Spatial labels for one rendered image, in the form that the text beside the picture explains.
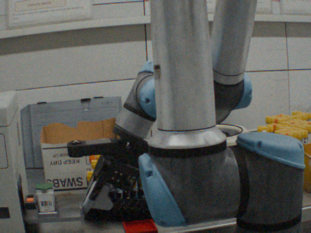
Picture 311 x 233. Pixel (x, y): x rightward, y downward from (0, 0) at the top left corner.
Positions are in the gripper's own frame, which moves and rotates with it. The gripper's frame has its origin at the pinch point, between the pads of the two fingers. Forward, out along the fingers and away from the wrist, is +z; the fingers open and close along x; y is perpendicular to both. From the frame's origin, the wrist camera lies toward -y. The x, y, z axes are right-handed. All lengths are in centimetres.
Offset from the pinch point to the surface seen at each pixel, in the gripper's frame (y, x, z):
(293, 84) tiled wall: 62, 60, -54
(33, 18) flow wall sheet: -32, 59, -33
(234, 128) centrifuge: 38, 37, -30
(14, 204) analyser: -15.1, -4.5, 4.9
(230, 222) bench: 29.8, -7.8, -11.7
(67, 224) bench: -1.2, 2.2, 6.2
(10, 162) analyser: -19.3, -4.5, -3.7
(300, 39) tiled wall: 58, 60, -71
